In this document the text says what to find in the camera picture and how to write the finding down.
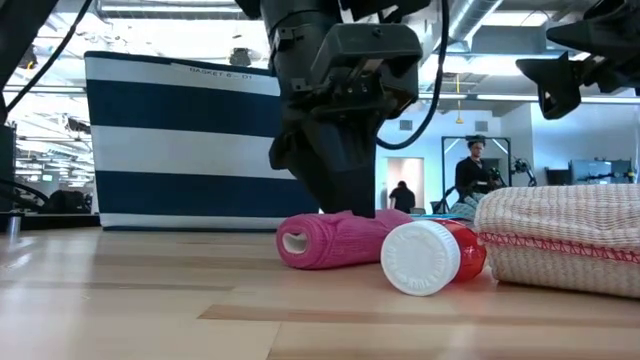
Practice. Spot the grey wall vent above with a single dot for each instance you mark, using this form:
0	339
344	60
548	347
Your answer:
481	126
406	125

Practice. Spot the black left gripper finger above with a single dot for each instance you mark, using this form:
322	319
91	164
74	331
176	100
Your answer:
281	155
340	170

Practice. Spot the black gantry frame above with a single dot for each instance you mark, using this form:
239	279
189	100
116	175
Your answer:
475	137

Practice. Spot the beige elastic bandage red stitching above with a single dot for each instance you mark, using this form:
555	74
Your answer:
550	225

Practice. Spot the orange pill bottle white cap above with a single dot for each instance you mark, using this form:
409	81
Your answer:
420	257

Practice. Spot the beige door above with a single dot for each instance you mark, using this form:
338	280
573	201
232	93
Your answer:
405	170

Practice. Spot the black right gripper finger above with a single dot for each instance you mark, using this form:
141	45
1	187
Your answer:
605	35
555	80

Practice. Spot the person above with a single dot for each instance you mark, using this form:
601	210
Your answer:
402	197
472	175

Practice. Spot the pink bandage roll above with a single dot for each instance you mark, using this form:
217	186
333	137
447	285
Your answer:
340	242

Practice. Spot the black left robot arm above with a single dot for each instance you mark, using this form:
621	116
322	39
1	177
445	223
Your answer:
20	30

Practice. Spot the navy white striped fabric basket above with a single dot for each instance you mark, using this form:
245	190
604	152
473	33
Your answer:
175	150

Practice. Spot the black aluminium table frame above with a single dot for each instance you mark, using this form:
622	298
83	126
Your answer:
50	222

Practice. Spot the blue patterned hospital gown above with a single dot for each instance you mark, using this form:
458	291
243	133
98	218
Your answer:
462	210

